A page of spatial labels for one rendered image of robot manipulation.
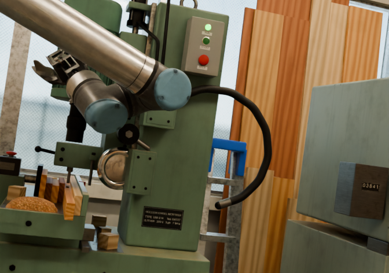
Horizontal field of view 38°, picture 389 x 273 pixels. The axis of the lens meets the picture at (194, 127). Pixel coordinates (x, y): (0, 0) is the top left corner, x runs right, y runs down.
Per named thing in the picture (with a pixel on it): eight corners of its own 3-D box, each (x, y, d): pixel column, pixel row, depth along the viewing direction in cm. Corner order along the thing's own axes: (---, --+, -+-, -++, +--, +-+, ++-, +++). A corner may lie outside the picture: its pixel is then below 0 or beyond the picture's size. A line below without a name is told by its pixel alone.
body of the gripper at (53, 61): (69, 40, 146) (87, 62, 138) (81, 64, 153) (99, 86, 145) (43, 55, 145) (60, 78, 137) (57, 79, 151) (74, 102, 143)
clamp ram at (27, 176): (14, 190, 169) (18, 161, 169) (39, 193, 171) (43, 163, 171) (11, 194, 160) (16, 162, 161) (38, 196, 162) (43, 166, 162)
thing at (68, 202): (61, 190, 191) (62, 179, 192) (66, 191, 192) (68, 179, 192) (64, 220, 131) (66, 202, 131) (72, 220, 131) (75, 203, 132)
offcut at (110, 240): (106, 249, 153) (109, 235, 153) (96, 246, 155) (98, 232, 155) (117, 248, 156) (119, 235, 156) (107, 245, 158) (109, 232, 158)
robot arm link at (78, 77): (111, 96, 142) (78, 117, 140) (103, 87, 146) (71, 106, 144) (98, 71, 136) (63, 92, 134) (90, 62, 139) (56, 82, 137)
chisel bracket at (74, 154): (52, 168, 171) (56, 140, 171) (98, 174, 174) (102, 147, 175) (52, 170, 164) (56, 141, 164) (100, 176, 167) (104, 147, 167)
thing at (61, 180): (56, 195, 177) (59, 177, 177) (61, 195, 177) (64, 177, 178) (57, 202, 160) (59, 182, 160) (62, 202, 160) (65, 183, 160)
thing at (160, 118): (138, 125, 163) (145, 74, 163) (168, 129, 165) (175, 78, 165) (142, 125, 154) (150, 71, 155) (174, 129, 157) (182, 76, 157)
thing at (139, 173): (122, 189, 162) (128, 148, 162) (146, 192, 163) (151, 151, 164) (126, 193, 152) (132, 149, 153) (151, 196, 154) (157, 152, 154)
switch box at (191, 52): (179, 73, 166) (187, 19, 166) (212, 78, 168) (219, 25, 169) (184, 70, 160) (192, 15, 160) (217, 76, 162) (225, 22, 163)
